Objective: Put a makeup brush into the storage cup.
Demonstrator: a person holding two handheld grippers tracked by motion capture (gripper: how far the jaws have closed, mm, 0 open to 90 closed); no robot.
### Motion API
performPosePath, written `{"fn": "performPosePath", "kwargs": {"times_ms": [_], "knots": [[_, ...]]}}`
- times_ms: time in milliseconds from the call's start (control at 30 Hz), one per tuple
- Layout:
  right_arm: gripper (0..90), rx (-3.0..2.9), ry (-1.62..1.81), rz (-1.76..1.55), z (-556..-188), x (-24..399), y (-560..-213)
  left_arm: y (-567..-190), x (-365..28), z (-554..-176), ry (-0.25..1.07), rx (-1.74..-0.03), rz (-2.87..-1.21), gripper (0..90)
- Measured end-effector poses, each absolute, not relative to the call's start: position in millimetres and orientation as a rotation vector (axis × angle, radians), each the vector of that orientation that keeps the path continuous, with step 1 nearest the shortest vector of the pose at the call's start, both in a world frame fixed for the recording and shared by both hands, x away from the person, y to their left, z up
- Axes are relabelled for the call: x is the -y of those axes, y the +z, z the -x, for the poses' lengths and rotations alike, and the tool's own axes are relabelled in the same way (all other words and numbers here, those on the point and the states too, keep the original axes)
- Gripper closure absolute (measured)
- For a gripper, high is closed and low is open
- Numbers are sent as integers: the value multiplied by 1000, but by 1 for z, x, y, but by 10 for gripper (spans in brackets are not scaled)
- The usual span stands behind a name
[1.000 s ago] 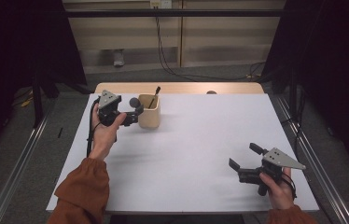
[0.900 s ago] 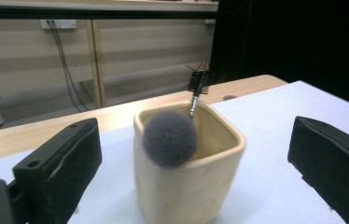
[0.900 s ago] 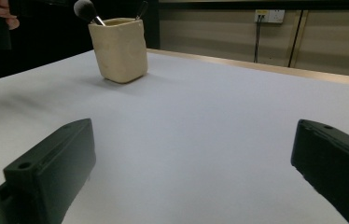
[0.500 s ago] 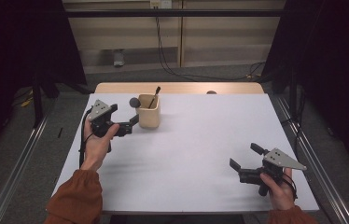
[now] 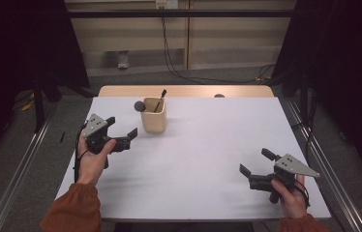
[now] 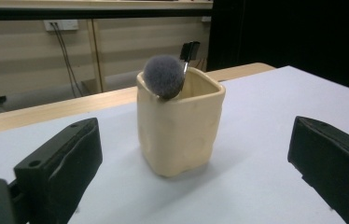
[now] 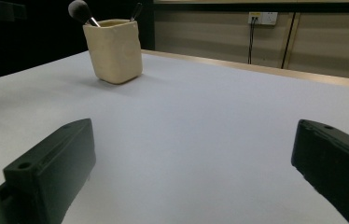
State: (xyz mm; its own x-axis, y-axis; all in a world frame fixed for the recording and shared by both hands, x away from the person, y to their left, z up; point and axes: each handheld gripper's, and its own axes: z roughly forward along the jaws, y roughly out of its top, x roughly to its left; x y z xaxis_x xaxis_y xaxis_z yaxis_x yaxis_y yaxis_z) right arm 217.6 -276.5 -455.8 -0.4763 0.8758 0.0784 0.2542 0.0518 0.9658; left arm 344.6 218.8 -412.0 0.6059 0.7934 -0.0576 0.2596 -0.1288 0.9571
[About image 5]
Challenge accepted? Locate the white table sheet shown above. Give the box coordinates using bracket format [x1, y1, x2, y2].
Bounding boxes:
[54, 96, 332, 222]

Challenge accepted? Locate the beige square cup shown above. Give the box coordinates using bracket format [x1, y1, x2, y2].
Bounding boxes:
[140, 97, 167, 133]

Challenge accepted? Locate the black metal stand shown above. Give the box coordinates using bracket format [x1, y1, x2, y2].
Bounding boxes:
[299, 69, 319, 159]
[32, 75, 46, 133]

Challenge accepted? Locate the hand-held gripper cable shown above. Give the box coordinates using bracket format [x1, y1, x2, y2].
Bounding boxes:
[294, 179, 311, 208]
[73, 125, 90, 184]

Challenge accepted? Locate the white wall outlet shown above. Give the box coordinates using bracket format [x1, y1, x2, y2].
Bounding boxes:
[155, 0, 180, 10]

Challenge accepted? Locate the thin black makeup brush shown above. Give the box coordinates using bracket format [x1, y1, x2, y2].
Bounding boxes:
[153, 89, 168, 114]

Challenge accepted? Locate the black hanging wall cable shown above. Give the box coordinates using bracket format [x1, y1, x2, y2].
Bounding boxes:
[160, 15, 277, 85]

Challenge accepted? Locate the aluminium floor rail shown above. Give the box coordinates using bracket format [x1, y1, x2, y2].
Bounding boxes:
[0, 96, 61, 232]
[285, 98, 362, 232]

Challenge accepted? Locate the person's right hand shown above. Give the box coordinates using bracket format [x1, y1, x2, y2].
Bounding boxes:
[270, 174, 310, 220]

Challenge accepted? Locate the person's left hand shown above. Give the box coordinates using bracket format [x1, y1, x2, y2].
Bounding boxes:
[76, 134, 118, 187]

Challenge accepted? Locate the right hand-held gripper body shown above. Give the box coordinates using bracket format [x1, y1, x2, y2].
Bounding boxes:
[248, 153, 321, 205]

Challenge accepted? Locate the thick black makeup brush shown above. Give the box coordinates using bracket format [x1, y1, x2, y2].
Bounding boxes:
[133, 100, 153, 113]

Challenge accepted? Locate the right hand-held gripper cable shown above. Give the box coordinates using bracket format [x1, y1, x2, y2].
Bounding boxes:
[294, 179, 311, 208]

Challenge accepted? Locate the left hand-held gripper cable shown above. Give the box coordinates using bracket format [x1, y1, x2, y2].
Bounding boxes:
[73, 125, 90, 184]

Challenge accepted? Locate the dark curtain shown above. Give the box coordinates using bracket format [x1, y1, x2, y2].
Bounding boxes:
[0, 0, 92, 168]
[271, 0, 362, 188]

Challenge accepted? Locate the black horizontal frame bar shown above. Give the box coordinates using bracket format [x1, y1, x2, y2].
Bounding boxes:
[67, 9, 296, 19]

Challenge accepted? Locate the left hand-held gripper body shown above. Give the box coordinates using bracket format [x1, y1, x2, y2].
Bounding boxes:
[80, 113, 132, 170]

